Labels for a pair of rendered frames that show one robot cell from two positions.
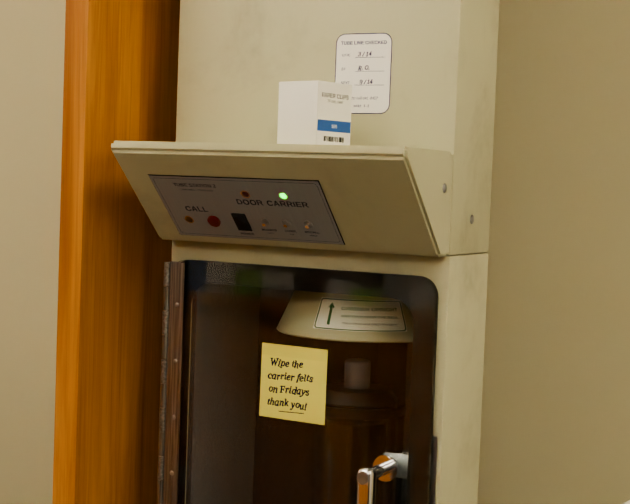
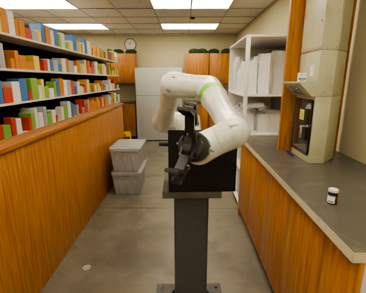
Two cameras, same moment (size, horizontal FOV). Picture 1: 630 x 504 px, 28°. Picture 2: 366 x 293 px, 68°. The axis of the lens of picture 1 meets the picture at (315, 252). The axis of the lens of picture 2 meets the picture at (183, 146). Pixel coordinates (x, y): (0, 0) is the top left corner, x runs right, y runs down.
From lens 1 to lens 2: 145 cm
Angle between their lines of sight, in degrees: 63
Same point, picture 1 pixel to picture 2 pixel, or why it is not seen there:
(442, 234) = (312, 93)
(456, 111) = (318, 75)
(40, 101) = not seen: hidden behind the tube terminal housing
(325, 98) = (300, 75)
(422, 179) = (305, 86)
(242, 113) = not seen: hidden behind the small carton
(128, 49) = (294, 68)
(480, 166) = (328, 83)
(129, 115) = (294, 77)
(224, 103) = not seen: hidden behind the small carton
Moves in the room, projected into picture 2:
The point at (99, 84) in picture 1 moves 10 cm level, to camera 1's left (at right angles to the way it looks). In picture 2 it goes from (287, 73) to (277, 74)
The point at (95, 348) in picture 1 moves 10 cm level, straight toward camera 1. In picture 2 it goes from (285, 108) to (277, 109)
